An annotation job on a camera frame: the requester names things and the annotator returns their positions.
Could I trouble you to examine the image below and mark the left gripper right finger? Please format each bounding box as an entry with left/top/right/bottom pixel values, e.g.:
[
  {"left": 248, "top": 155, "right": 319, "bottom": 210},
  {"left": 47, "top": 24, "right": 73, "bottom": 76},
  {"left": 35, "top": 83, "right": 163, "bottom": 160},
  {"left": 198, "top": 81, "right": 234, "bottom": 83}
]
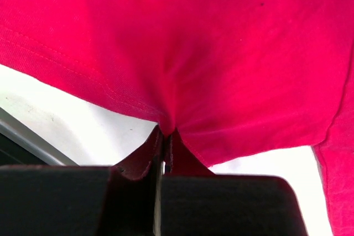
[{"left": 160, "top": 130, "right": 309, "bottom": 236}]

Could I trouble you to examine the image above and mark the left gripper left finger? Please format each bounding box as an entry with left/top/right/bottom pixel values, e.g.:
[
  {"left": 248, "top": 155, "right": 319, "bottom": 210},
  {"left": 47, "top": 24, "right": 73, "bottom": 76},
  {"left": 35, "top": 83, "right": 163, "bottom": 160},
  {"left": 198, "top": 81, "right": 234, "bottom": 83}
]
[{"left": 0, "top": 128, "right": 164, "bottom": 236}]

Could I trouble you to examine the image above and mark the red t shirt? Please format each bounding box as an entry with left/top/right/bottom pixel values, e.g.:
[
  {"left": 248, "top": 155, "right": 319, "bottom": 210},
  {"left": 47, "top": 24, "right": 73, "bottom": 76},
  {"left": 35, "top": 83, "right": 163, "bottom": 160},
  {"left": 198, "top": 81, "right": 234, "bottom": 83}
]
[{"left": 1, "top": 0, "right": 353, "bottom": 235}]

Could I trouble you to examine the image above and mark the aluminium rail frame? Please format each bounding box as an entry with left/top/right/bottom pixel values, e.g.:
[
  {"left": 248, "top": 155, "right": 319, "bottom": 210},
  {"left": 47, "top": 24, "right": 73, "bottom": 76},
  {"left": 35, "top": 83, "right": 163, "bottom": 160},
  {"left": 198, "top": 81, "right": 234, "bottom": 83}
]
[{"left": 1, "top": 109, "right": 77, "bottom": 166}]

